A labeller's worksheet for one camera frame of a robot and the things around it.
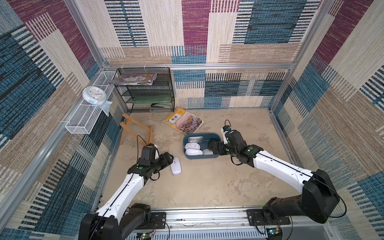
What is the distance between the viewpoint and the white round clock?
2.42 feet

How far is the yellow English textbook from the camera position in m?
1.10

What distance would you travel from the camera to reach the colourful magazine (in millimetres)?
826

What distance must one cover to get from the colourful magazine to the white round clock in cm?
7

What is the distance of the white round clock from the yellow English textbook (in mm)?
433

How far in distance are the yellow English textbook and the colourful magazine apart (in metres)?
0.29
